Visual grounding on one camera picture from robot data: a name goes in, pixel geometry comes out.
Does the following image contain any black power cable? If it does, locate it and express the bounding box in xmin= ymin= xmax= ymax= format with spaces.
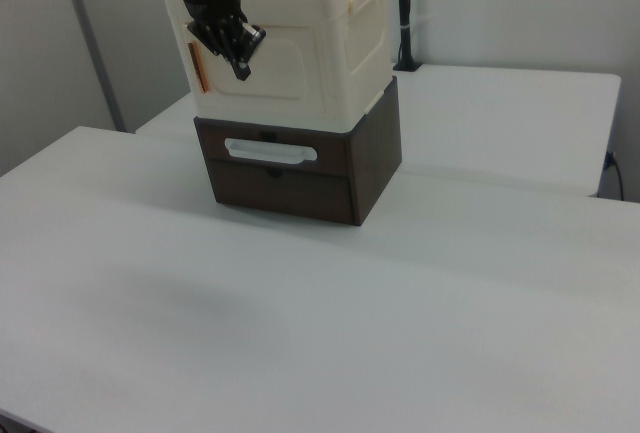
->
xmin=603 ymin=151 xmax=627 ymax=200

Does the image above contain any copper door handle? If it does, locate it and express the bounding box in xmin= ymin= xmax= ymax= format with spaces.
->
xmin=186 ymin=41 xmax=211 ymax=96

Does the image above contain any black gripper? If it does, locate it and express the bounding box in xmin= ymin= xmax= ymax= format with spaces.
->
xmin=177 ymin=0 xmax=268 ymax=83

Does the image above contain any white drawer handle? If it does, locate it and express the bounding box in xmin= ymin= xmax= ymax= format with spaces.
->
xmin=223 ymin=136 xmax=320 ymax=165

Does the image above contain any cream cabinet side door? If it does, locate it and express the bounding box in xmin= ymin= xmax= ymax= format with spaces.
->
xmin=344 ymin=0 xmax=390 ymax=79

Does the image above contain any cream plastic cabinet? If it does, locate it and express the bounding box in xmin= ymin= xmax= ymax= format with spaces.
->
xmin=163 ymin=0 xmax=392 ymax=134

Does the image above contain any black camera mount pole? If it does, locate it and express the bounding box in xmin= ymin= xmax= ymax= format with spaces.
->
xmin=391 ymin=0 xmax=424 ymax=73

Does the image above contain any dark brown drawer box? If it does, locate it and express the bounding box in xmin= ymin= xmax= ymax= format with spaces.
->
xmin=193 ymin=75 xmax=403 ymax=227

